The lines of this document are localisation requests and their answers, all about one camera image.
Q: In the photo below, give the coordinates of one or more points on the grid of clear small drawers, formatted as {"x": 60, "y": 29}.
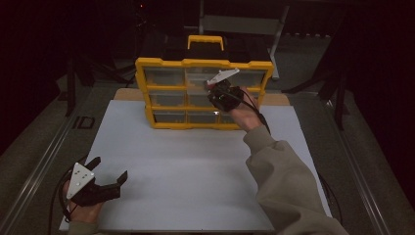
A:
{"x": 164, "y": 76}

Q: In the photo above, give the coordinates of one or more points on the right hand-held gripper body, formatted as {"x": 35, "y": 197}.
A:
{"x": 225, "y": 98}

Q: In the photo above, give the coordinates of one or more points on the grey metal stand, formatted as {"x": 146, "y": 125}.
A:
{"x": 241, "y": 24}

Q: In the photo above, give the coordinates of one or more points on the yellow drawer organizer cabinet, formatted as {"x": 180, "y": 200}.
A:
{"x": 169, "y": 88}

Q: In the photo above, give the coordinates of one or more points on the person's right hand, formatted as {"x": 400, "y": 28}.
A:
{"x": 248, "y": 118}

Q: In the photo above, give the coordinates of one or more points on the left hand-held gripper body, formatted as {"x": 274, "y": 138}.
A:
{"x": 80, "y": 179}

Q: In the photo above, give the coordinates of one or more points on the white table sheet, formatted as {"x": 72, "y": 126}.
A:
{"x": 179, "y": 163}

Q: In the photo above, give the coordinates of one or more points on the black tripod stand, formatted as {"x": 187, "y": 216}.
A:
{"x": 70, "y": 91}

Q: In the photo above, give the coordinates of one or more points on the aluminium floor rail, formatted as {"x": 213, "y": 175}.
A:
{"x": 362, "y": 182}
{"x": 42, "y": 166}

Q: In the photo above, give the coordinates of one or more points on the person's left hand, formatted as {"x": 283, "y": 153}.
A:
{"x": 84, "y": 212}

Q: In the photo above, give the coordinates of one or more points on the transparent plastic drawer bin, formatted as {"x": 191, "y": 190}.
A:
{"x": 195, "y": 76}

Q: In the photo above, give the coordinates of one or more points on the black floor stand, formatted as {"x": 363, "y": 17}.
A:
{"x": 339, "y": 104}

